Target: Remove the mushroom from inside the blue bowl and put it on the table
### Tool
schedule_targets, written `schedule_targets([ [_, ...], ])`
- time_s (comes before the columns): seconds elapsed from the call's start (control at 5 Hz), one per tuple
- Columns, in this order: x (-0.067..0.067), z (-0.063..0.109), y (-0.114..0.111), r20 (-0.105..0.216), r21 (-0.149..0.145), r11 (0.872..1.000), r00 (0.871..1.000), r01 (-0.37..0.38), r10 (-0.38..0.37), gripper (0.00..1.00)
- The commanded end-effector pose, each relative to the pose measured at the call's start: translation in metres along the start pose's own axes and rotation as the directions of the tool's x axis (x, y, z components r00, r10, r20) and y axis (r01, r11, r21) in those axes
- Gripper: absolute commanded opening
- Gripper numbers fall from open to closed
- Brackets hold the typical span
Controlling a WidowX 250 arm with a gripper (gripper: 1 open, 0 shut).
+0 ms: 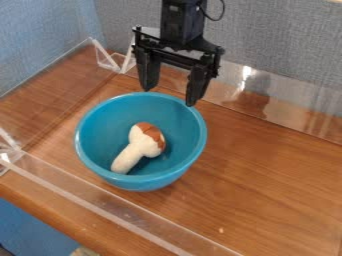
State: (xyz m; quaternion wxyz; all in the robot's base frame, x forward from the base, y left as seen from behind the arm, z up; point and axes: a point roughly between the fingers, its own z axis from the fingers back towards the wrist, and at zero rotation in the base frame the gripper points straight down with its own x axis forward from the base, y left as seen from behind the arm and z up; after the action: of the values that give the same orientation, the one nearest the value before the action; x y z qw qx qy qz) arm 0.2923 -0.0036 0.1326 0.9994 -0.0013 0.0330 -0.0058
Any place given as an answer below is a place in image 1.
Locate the clear acrylic front barrier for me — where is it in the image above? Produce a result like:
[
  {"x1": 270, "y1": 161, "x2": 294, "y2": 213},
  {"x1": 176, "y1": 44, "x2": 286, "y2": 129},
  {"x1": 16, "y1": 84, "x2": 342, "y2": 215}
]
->
[{"x1": 0, "y1": 151, "x2": 243, "y2": 256}]

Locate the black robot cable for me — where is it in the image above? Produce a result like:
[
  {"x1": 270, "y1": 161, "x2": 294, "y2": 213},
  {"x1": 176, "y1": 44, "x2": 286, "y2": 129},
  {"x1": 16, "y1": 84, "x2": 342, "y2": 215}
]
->
[{"x1": 198, "y1": 0, "x2": 227, "y2": 22}]

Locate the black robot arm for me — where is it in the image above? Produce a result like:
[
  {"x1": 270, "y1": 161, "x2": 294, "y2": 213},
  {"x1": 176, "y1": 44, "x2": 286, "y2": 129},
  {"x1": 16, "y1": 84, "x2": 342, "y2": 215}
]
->
[{"x1": 132, "y1": 0, "x2": 226, "y2": 107}]

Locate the clear acrylic corner bracket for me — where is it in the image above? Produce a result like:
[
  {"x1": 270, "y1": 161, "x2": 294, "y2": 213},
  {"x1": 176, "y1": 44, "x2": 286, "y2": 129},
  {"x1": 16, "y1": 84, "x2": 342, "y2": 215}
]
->
[{"x1": 91, "y1": 38, "x2": 136, "y2": 74}]

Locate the clear acrylic barrier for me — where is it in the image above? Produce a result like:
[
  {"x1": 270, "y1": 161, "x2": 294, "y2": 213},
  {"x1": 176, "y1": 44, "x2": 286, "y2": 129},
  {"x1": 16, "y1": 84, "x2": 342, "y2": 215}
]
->
[
  {"x1": 0, "y1": 151, "x2": 243, "y2": 256},
  {"x1": 128, "y1": 36, "x2": 342, "y2": 146},
  {"x1": 0, "y1": 37, "x2": 117, "y2": 151}
]

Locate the blue plastic bowl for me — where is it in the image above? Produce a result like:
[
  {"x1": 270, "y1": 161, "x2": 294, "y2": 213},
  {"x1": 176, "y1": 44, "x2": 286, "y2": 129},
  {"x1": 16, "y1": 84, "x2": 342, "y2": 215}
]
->
[{"x1": 75, "y1": 92, "x2": 207, "y2": 192}]

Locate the clear acrylic left barrier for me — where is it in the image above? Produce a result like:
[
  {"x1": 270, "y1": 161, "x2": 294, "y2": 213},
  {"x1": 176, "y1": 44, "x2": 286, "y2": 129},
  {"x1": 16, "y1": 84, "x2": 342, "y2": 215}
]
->
[{"x1": 0, "y1": 37, "x2": 117, "y2": 151}]

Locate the white brown toy mushroom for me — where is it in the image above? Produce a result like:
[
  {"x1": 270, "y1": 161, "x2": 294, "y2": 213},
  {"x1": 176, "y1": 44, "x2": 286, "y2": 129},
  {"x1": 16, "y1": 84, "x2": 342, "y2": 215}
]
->
[{"x1": 111, "y1": 122, "x2": 165, "y2": 174}]

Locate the clear acrylic back barrier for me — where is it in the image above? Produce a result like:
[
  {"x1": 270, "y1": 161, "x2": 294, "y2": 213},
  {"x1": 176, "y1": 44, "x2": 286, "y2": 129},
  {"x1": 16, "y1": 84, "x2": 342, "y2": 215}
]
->
[{"x1": 128, "y1": 36, "x2": 342, "y2": 146}]

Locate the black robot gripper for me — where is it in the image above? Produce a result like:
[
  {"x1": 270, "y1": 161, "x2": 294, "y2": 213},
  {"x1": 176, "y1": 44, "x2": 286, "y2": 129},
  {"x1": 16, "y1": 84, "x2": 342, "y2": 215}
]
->
[{"x1": 132, "y1": 26, "x2": 224, "y2": 107}]

